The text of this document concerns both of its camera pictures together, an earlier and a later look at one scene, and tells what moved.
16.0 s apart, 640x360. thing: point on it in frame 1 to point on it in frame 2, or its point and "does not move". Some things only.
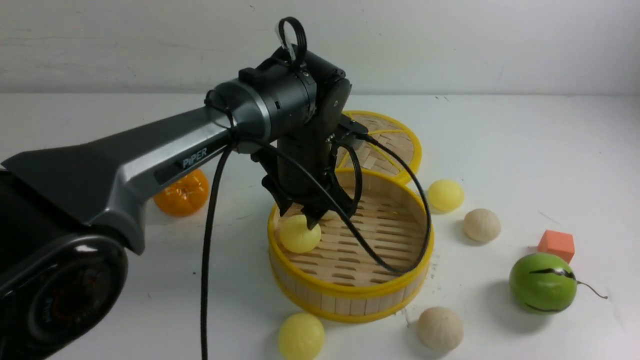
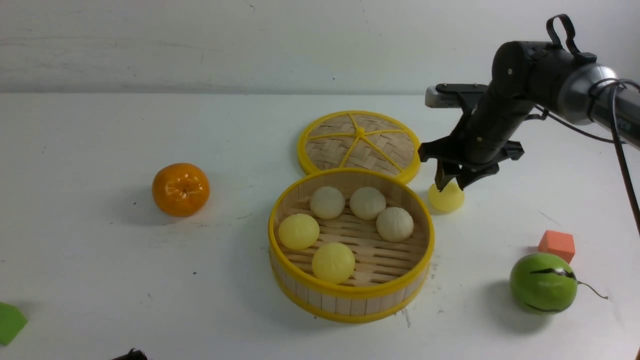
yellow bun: (445, 195) does not move
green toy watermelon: (543, 283) does not move
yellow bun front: (301, 337) to (333, 262)
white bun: (440, 329) to (367, 203)
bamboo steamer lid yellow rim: (374, 158) does not move
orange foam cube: (561, 244) does not move
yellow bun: (295, 234) does not move
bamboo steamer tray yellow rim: (339, 280) does not move
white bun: (482, 225) to (394, 224)
